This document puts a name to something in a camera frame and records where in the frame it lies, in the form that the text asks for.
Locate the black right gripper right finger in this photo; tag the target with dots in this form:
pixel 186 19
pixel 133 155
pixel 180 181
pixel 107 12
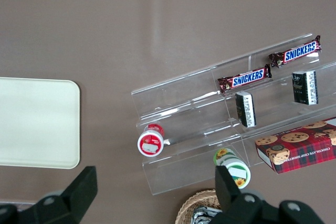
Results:
pixel 249 208

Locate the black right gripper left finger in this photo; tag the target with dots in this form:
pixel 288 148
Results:
pixel 60 208

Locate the oval wicker basket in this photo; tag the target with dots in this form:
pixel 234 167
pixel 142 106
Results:
pixel 189 205

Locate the beige rectangular tray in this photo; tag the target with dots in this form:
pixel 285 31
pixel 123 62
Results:
pixel 36 121

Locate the green sunflower yoghurt cup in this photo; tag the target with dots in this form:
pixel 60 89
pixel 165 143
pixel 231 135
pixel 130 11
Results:
pixel 237 174

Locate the stacked aluminium foil containers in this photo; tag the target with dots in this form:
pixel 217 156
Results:
pixel 204 216

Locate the red tartan cookie box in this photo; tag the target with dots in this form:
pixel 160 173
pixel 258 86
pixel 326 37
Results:
pixel 302 148

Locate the small black chocolate box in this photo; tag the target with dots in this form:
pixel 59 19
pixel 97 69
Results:
pixel 305 87
pixel 246 110

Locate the red lid yoghurt cup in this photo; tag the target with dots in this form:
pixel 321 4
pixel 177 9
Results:
pixel 150 142

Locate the clear acrylic tiered stand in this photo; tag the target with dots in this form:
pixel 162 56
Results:
pixel 183 98

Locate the Snickers chocolate bar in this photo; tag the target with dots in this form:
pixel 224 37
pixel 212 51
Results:
pixel 296 52
pixel 245 79

